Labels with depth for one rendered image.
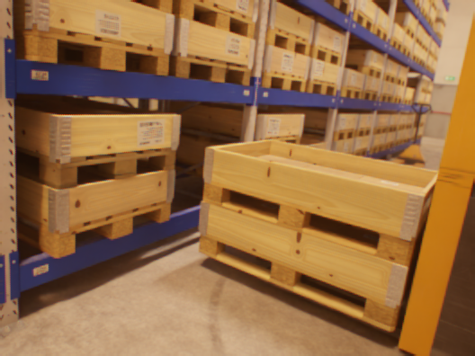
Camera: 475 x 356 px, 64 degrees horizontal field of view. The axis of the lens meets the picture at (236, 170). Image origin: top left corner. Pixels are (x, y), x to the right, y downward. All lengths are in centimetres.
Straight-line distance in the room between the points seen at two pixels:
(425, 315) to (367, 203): 57
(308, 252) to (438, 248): 61
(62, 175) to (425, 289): 173
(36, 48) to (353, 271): 173
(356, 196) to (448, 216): 39
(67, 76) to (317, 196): 131
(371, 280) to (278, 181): 66
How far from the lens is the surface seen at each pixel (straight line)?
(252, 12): 298
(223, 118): 340
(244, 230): 222
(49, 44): 184
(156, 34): 223
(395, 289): 197
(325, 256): 203
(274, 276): 220
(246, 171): 213
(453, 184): 185
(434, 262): 194
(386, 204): 186
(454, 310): 196
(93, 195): 203
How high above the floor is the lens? 117
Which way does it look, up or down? 12 degrees down
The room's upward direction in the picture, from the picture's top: 6 degrees clockwise
